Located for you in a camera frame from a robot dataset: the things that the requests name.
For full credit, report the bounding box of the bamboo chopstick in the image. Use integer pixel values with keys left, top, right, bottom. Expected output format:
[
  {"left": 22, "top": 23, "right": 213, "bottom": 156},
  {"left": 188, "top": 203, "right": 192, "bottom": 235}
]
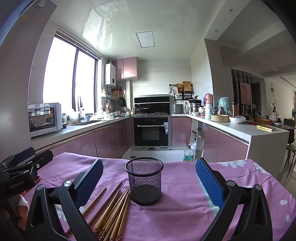
[
  {"left": 94, "top": 187, "right": 128, "bottom": 240},
  {"left": 115, "top": 194, "right": 130, "bottom": 241},
  {"left": 92, "top": 189, "right": 121, "bottom": 233},
  {"left": 82, "top": 187, "right": 107, "bottom": 217},
  {"left": 88, "top": 182, "right": 122, "bottom": 227},
  {"left": 107, "top": 189, "right": 130, "bottom": 240}
]

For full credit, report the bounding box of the kitchen faucet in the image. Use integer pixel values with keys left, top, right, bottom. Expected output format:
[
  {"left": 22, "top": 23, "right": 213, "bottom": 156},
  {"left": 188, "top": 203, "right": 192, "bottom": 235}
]
[{"left": 77, "top": 96, "right": 83, "bottom": 123}]

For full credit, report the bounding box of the person's left hand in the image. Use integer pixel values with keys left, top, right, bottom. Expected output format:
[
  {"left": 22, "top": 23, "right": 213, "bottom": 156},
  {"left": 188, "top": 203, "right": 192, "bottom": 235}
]
[{"left": 1, "top": 191, "right": 29, "bottom": 230}]

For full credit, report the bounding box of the white microwave oven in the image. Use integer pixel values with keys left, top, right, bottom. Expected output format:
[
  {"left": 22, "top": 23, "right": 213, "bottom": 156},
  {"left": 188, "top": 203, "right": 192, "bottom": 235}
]
[{"left": 28, "top": 103, "right": 63, "bottom": 138}]

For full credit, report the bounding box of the pink floral tablecloth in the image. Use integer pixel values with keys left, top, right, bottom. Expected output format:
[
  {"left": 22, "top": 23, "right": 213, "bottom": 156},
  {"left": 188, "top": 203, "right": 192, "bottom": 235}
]
[{"left": 38, "top": 153, "right": 295, "bottom": 240}]

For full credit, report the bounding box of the plastic oil bottle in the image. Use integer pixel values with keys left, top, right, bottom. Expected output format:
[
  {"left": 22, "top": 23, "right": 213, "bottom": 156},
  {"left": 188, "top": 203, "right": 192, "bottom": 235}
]
[{"left": 183, "top": 145, "right": 195, "bottom": 162}]

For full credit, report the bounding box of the black frying pan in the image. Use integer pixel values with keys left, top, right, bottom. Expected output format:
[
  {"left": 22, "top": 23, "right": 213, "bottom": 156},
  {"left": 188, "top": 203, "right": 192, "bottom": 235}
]
[{"left": 118, "top": 91, "right": 126, "bottom": 108}]

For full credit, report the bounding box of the black mesh utensil cup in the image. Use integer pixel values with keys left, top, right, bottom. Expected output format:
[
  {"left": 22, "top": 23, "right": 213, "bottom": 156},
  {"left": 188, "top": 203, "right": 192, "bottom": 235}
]
[{"left": 125, "top": 157, "right": 164, "bottom": 206}]

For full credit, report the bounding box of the white plastic bag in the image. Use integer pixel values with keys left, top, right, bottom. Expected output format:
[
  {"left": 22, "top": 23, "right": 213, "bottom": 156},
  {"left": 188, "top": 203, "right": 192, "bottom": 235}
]
[{"left": 229, "top": 115, "right": 246, "bottom": 124}]

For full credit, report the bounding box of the black built-in oven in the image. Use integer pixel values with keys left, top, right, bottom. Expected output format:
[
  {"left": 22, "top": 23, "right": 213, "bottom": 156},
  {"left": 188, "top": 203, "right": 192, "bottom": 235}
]
[{"left": 133, "top": 116, "right": 169, "bottom": 148}]

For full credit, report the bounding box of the white water heater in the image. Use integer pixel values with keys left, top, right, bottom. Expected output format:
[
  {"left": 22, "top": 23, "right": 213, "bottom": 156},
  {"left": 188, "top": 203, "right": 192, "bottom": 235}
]
[{"left": 105, "top": 63, "right": 116, "bottom": 86}]

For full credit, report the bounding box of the round bamboo steamer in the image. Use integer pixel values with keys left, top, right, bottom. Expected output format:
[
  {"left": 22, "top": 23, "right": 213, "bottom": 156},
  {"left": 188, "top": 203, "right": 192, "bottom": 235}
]
[{"left": 210, "top": 114, "right": 230, "bottom": 123}]

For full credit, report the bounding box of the black range hood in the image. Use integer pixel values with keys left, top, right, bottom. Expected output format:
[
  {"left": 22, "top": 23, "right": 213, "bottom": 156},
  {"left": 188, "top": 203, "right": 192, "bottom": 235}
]
[{"left": 134, "top": 95, "right": 171, "bottom": 114}]

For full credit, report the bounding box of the pink upper cabinet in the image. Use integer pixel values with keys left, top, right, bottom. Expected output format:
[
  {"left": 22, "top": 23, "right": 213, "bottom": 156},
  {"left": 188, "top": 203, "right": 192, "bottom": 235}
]
[{"left": 111, "top": 57, "right": 138, "bottom": 80}]

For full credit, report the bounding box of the teal covered appliance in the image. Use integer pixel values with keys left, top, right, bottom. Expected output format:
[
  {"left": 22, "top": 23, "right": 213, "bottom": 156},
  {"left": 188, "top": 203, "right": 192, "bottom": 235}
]
[{"left": 218, "top": 96, "right": 232, "bottom": 116}]

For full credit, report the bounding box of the steel pot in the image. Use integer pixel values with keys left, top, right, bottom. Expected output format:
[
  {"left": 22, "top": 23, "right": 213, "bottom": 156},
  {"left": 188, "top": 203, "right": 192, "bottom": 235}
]
[{"left": 190, "top": 103, "right": 201, "bottom": 113}]

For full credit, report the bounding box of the pink thermos jug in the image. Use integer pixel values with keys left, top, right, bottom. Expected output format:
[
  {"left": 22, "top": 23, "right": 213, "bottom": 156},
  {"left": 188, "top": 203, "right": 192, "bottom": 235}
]
[{"left": 204, "top": 93, "right": 213, "bottom": 105}]

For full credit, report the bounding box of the ceiling light panel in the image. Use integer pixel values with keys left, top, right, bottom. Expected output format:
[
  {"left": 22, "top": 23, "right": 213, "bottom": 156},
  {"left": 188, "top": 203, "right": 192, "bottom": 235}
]
[{"left": 136, "top": 31, "right": 155, "bottom": 48}]

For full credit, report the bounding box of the black wall rack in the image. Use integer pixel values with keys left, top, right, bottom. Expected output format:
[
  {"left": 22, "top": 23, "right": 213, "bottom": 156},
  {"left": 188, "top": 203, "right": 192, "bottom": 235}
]
[{"left": 168, "top": 81, "right": 194, "bottom": 100}]

